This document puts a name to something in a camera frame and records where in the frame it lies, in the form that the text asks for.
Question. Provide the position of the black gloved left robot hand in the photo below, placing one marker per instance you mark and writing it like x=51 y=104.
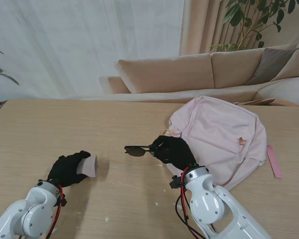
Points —
x=64 y=169

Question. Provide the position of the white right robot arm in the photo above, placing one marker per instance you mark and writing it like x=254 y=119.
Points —
x=204 y=196

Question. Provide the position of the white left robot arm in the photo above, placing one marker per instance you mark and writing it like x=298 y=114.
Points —
x=32 y=206

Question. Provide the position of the small green houseplant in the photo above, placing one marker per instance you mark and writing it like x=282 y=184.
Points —
x=0 y=69

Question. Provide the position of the brown cardboard piece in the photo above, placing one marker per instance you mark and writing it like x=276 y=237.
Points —
x=259 y=101

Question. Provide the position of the pale pink backpack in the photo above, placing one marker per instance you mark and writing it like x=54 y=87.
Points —
x=214 y=129

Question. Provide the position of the beige pleated curtain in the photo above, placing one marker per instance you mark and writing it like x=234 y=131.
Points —
x=204 y=30

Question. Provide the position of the beige sofa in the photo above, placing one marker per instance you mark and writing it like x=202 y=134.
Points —
x=169 y=74

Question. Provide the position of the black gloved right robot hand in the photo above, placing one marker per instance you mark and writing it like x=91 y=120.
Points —
x=177 y=152

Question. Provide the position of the grey sofa cushion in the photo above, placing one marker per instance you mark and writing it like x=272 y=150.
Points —
x=269 y=64

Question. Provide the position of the dark brown sunglasses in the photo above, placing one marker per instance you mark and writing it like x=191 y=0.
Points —
x=137 y=152

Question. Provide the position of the white sofa cushion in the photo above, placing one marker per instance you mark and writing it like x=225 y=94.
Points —
x=286 y=89

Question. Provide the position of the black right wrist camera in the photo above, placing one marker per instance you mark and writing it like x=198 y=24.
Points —
x=175 y=183

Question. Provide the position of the white sheer curtain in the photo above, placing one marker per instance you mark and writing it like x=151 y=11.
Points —
x=89 y=37

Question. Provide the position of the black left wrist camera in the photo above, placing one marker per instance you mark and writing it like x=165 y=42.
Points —
x=62 y=200

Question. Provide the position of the beige soft glasses pouch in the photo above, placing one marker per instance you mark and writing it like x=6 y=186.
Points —
x=89 y=166

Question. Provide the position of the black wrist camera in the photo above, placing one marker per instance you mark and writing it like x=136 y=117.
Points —
x=175 y=183
x=62 y=200

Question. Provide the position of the tall green leafy plant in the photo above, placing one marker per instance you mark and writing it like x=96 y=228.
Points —
x=235 y=17

